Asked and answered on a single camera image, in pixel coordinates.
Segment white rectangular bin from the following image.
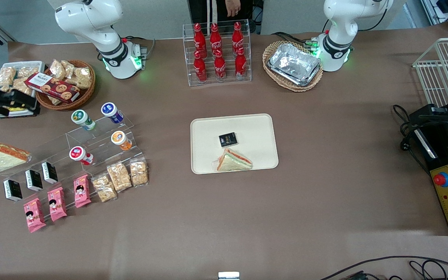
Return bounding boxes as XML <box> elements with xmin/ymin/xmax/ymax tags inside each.
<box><xmin>0</xmin><ymin>61</ymin><xmax>46</xmax><ymax>117</ymax></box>

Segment bare person hand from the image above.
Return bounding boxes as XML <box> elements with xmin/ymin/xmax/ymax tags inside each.
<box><xmin>226</xmin><ymin>0</ymin><xmax>242</xmax><ymax>18</ymax></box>

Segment pink cartoon snack pack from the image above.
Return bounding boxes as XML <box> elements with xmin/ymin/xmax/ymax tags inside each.
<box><xmin>47</xmin><ymin>187</ymin><xmax>68</xmax><ymax>222</ymax></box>
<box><xmin>23</xmin><ymin>198</ymin><xmax>47</xmax><ymax>233</ymax></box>
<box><xmin>73</xmin><ymin>174</ymin><xmax>92</xmax><ymax>208</ymax></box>

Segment clear acrylic bottle rack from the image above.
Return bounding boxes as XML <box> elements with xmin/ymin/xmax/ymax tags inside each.
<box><xmin>182</xmin><ymin>19</ymin><xmax>252</xmax><ymax>87</ymax></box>

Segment small black snack box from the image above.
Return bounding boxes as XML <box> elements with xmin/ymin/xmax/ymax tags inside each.
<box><xmin>219</xmin><ymin>133</ymin><xmax>238</xmax><ymax>148</ymax></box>

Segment brown wicker basket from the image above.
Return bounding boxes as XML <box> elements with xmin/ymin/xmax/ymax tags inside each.
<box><xmin>35</xmin><ymin>59</ymin><xmax>96</xmax><ymax>111</ymax></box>

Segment stacked aluminium foil trays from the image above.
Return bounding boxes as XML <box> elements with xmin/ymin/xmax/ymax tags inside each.
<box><xmin>267</xmin><ymin>43</ymin><xmax>322</xmax><ymax>87</ymax></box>

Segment clear acrylic step display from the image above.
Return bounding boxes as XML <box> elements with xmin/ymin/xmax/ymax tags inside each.
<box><xmin>0</xmin><ymin>113</ymin><xmax>147</xmax><ymax>218</ymax></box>

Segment person black clothing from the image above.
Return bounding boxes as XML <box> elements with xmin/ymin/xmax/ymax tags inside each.
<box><xmin>188</xmin><ymin>0</ymin><xmax>264</xmax><ymax>35</ymax></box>

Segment beige plastic tray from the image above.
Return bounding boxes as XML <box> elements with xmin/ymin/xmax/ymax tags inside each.
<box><xmin>190</xmin><ymin>114</ymin><xmax>279</xmax><ymax>175</ymax></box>

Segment red cookie box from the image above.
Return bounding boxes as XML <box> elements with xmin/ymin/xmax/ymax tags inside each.
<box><xmin>24</xmin><ymin>72</ymin><xmax>81</xmax><ymax>103</ymax></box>

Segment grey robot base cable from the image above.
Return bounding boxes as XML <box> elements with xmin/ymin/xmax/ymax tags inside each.
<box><xmin>122</xmin><ymin>36</ymin><xmax>156</xmax><ymax>59</ymax></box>

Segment black and white carton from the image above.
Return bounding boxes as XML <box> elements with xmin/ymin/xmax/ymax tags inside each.
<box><xmin>3</xmin><ymin>179</ymin><xmax>23</xmax><ymax>202</ymax></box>
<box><xmin>25</xmin><ymin>170</ymin><xmax>43</xmax><ymax>191</ymax></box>
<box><xmin>41</xmin><ymin>162</ymin><xmax>58</xmax><ymax>184</ymax></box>

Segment light wicker basket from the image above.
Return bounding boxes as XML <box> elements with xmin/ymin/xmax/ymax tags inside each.
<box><xmin>262</xmin><ymin>40</ymin><xmax>324</xmax><ymax>93</ymax></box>

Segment blue gum bottle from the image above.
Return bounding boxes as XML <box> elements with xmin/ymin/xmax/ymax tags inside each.
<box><xmin>101</xmin><ymin>102</ymin><xmax>124</xmax><ymax>124</ymax></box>

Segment red cola bottle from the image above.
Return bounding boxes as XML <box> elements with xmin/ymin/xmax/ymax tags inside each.
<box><xmin>210</xmin><ymin>23</ymin><xmax>223</xmax><ymax>55</ymax></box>
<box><xmin>193</xmin><ymin>51</ymin><xmax>208</xmax><ymax>82</ymax></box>
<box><xmin>213</xmin><ymin>49</ymin><xmax>227</xmax><ymax>81</ymax></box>
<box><xmin>193</xmin><ymin>23</ymin><xmax>208</xmax><ymax>59</ymax></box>
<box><xmin>234</xmin><ymin>47</ymin><xmax>247</xmax><ymax>81</ymax></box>
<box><xmin>232</xmin><ymin>21</ymin><xmax>244</xmax><ymax>55</ymax></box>

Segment red gum bottle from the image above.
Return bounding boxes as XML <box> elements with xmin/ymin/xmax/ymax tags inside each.
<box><xmin>69</xmin><ymin>146</ymin><xmax>94</xmax><ymax>166</ymax></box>

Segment green gum bottle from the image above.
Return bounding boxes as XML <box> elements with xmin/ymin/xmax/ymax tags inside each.
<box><xmin>71</xmin><ymin>110</ymin><xmax>96</xmax><ymax>131</ymax></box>

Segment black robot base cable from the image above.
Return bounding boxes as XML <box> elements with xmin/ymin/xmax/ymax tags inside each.
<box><xmin>271</xmin><ymin>31</ymin><xmax>320</xmax><ymax>47</ymax></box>

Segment looped black cable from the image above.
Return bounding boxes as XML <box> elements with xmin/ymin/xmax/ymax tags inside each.
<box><xmin>387</xmin><ymin>260</ymin><xmax>448</xmax><ymax>280</ymax></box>

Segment orange gum bottle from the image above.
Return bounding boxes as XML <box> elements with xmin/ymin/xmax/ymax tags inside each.
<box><xmin>111</xmin><ymin>131</ymin><xmax>133</xmax><ymax>151</ymax></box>

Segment long black cable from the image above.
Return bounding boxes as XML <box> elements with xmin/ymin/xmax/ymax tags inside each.
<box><xmin>319</xmin><ymin>255</ymin><xmax>448</xmax><ymax>280</ymax></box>

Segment black control case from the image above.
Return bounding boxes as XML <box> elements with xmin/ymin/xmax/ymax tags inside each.
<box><xmin>408</xmin><ymin>103</ymin><xmax>448</xmax><ymax>236</ymax></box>

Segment black power cable with plug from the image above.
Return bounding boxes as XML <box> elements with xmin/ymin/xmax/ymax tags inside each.
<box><xmin>392</xmin><ymin>104</ymin><xmax>430</xmax><ymax>173</ymax></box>

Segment metal shelf frame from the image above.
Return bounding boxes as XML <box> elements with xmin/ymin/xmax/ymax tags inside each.
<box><xmin>420</xmin><ymin>0</ymin><xmax>448</xmax><ymax>31</ymax></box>

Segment wrapped triangle sandwich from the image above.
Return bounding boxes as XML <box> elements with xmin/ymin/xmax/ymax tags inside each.
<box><xmin>213</xmin><ymin>148</ymin><xmax>253</xmax><ymax>172</ymax></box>
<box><xmin>0</xmin><ymin>141</ymin><xmax>32</xmax><ymax>173</ymax></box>

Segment white wire basket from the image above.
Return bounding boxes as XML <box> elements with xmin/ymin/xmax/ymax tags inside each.
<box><xmin>413</xmin><ymin>37</ymin><xmax>448</xmax><ymax>108</ymax></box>

